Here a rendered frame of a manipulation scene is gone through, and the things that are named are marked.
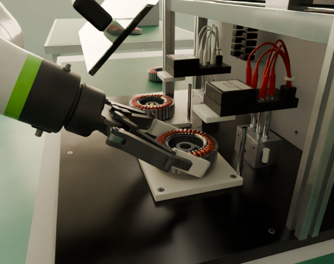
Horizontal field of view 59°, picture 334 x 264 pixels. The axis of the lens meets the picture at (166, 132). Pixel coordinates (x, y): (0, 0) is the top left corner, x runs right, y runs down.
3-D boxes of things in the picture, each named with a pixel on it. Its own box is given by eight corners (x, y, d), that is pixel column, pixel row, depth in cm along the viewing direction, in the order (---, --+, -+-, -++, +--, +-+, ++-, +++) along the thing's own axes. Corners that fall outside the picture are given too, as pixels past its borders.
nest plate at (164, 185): (155, 201, 46) (155, 195, 45) (136, 154, 58) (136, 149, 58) (242, 185, 49) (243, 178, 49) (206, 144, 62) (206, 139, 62)
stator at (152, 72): (182, 79, 114) (182, 69, 112) (158, 84, 108) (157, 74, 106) (166, 73, 122) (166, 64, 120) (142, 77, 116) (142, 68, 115)
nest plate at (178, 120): (128, 134, 66) (127, 130, 66) (118, 111, 79) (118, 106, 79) (190, 127, 70) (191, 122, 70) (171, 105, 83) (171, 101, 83)
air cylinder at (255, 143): (253, 169, 54) (257, 142, 51) (233, 150, 60) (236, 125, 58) (277, 164, 55) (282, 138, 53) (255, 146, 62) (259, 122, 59)
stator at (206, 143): (163, 181, 47) (163, 161, 45) (147, 148, 56) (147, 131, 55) (227, 170, 50) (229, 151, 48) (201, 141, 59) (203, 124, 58)
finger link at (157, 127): (148, 133, 55) (147, 131, 55) (178, 145, 58) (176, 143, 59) (155, 119, 54) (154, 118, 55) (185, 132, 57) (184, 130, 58)
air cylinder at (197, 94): (202, 118, 75) (203, 98, 72) (191, 108, 81) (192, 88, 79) (220, 116, 76) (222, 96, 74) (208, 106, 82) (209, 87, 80)
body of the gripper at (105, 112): (61, 116, 48) (114, 135, 52) (60, 139, 40) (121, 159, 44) (80, 74, 46) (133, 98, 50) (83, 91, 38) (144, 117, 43)
